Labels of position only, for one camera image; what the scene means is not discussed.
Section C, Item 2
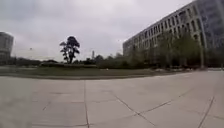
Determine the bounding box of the line of hedges and bushes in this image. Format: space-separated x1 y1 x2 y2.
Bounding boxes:
0 53 134 70

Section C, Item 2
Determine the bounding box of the dark kerb strip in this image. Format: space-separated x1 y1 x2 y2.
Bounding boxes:
0 71 201 81

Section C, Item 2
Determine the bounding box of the grey concrete slab pavement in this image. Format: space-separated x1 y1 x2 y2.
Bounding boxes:
0 69 224 128

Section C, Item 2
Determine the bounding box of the tall dark tree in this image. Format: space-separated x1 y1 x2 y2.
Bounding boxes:
59 35 81 65

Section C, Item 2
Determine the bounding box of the grass field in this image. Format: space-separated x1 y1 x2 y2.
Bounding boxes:
0 66 201 80

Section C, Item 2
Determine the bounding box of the row of trees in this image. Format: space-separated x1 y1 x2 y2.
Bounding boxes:
128 29 224 70

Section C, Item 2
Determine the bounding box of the large grey building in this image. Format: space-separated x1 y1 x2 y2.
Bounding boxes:
122 0 224 68

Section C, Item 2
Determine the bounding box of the grey multi-storey building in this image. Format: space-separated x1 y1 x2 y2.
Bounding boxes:
0 31 15 64

